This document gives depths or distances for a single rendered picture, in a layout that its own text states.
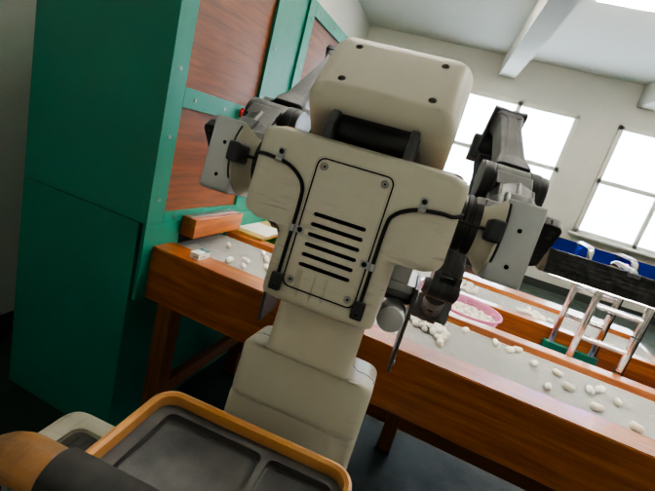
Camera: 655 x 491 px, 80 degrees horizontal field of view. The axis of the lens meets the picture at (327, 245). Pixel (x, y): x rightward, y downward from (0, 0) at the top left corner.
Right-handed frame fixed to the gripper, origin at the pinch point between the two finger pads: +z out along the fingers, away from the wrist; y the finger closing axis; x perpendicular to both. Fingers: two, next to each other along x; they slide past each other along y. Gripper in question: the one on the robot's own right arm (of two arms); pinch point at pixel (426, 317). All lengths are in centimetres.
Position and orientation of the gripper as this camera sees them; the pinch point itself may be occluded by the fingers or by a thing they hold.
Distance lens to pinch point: 123.8
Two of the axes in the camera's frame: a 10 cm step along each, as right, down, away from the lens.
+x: -4.3, 8.2, -3.7
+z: 1.0, 4.5, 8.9
